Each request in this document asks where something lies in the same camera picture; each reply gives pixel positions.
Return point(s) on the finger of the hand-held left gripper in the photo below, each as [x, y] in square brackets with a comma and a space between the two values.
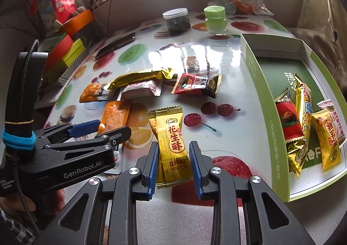
[81, 128]
[113, 136]

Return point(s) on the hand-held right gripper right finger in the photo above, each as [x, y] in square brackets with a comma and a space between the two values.
[195, 171]

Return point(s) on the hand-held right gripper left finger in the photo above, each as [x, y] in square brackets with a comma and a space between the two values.
[153, 171]

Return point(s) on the orange white snack pouch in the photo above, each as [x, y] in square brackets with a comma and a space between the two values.
[113, 114]

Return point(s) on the small yellow candy packet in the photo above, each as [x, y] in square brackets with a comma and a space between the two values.
[326, 139]
[173, 139]

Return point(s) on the white red wafer packet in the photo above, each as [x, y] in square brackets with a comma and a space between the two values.
[138, 90]
[340, 125]

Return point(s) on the red snack packet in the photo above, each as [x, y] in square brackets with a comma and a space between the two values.
[189, 85]
[290, 120]

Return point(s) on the green cardboard box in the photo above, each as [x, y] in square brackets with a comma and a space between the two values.
[271, 93]

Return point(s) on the person's left forearm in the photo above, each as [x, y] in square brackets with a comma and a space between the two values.
[10, 230]

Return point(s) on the person's left hand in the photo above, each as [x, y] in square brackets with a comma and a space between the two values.
[12, 205]

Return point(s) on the orange packet black label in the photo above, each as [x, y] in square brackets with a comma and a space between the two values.
[92, 93]

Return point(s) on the blue elastic band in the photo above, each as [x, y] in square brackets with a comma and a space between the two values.
[19, 140]

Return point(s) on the striped box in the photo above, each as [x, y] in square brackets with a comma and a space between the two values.
[70, 71]

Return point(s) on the lime green box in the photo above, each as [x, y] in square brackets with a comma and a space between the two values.
[74, 52]

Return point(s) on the red box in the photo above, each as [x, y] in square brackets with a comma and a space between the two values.
[59, 49]

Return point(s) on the dark smartphone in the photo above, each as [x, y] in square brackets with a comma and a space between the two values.
[116, 44]

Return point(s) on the orange container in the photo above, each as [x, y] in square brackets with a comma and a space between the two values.
[78, 22]

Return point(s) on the printed fruit tablecloth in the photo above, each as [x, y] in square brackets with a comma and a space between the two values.
[217, 52]

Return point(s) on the clear jar dark contents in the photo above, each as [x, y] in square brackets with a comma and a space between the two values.
[176, 22]

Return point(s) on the green lid glass jar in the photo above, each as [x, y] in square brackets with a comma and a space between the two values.
[215, 21]

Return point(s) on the small orange object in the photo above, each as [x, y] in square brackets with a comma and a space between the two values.
[244, 5]

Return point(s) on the cream floral curtain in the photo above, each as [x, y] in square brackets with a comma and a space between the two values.
[320, 17]

